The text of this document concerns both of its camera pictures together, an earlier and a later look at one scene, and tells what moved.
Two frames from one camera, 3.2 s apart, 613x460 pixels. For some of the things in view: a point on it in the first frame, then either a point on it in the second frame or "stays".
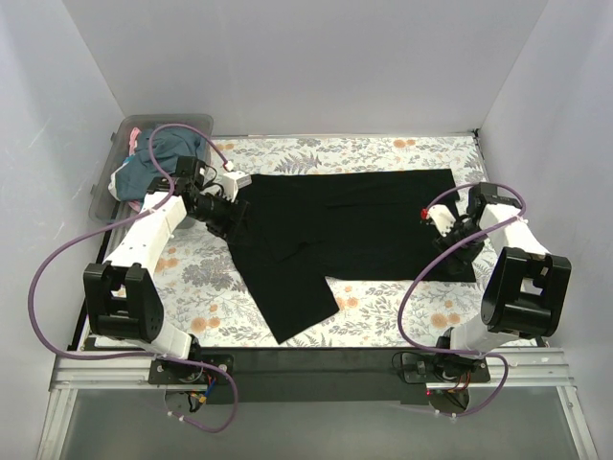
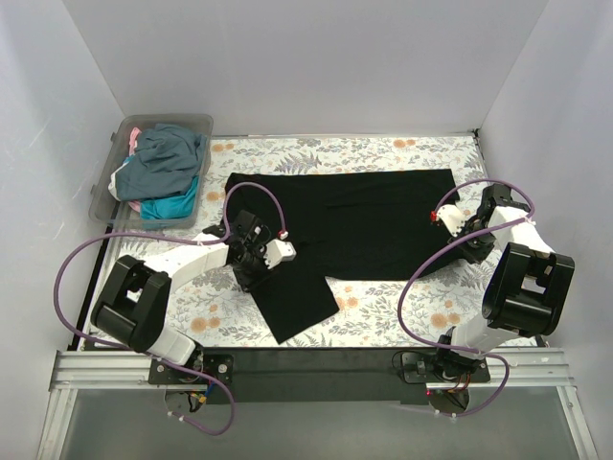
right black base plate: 420,367 stays
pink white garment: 134,132 stays
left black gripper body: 230,217 to 246,276
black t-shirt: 301,232 stays
